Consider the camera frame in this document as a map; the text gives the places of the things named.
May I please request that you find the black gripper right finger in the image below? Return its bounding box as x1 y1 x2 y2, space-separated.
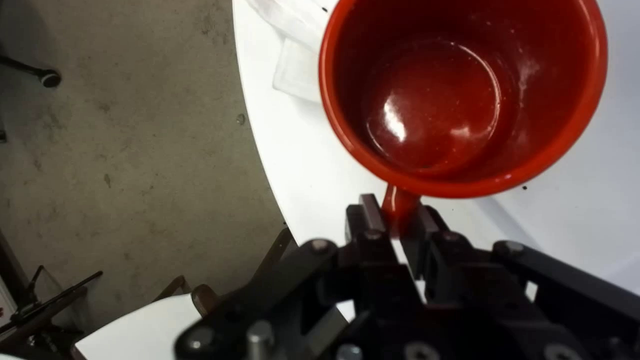
401 205 640 360

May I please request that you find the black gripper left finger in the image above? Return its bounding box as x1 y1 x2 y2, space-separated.
175 192 427 360

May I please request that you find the red cup with handle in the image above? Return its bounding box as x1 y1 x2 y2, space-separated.
315 0 609 240

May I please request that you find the black metal stand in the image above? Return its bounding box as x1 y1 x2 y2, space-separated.
0 268 105 359

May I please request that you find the black metal tube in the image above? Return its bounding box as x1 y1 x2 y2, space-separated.
0 54 63 91

